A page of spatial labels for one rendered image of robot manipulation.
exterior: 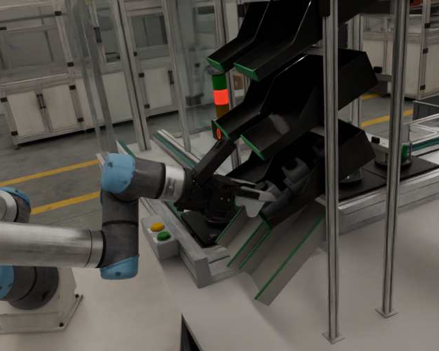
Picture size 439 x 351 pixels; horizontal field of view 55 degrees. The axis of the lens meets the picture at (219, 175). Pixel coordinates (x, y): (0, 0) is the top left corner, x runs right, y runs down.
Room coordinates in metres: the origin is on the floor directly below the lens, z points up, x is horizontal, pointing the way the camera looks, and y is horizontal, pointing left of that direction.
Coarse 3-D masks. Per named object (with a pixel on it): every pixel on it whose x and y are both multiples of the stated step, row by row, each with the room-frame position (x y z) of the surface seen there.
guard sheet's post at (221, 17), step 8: (216, 0) 1.49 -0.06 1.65; (224, 0) 1.50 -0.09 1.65; (216, 8) 1.51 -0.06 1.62; (224, 8) 1.50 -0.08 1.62; (216, 16) 1.51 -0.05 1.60; (224, 16) 1.50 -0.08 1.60; (216, 24) 1.51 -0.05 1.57; (224, 24) 1.49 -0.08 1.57; (224, 32) 1.50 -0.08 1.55; (224, 40) 1.50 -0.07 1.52; (232, 72) 1.50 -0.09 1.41; (232, 80) 1.50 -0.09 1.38; (232, 88) 1.50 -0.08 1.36; (232, 96) 1.50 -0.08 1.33; (232, 104) 1.50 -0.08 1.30; (232, 160) 1.50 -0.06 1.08; (240, 160) 1.50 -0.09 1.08; (232, 168) 1.51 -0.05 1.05
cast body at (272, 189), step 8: (264, 184) 0.85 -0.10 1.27; (272, 184) 0.85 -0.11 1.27; (272, 192) 0.83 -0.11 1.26; (280, 192) 0.85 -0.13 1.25; (288, 192) 0.86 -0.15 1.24; (280, 200) 0.84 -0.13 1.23; (264, 208) 0.83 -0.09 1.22; (272, 208) 0.83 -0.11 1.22; (280, 208) 0.84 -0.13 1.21; (264, 216) 0.83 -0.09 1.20
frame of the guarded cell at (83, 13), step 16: (64, 0) 2.44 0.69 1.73; (80, 0) 1.96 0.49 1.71; (80, 16) 1.98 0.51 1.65; (80, 64) 2.42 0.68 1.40; (96, 64) 1.96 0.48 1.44; (96, 80) 1.96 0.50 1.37; (96, 128) 2.42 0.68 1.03; (112, 128) 1.96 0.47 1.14; (112, 144) 1.96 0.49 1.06; (128, 144) 2.49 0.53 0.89; (240, 144) 2.23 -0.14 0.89
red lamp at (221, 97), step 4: (216, 92) 1.48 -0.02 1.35; (220, 92) 1.47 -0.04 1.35; (224, 92) 1.47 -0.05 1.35; (216, 96) 1.48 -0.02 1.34; (220, 96) 1.47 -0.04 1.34; (224, 96) 1.47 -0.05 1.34; (216, 100) 1.48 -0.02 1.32; (220, 100) 1.47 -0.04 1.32; (224, 100) 1.47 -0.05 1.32; (228, 100) 1.49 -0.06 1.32
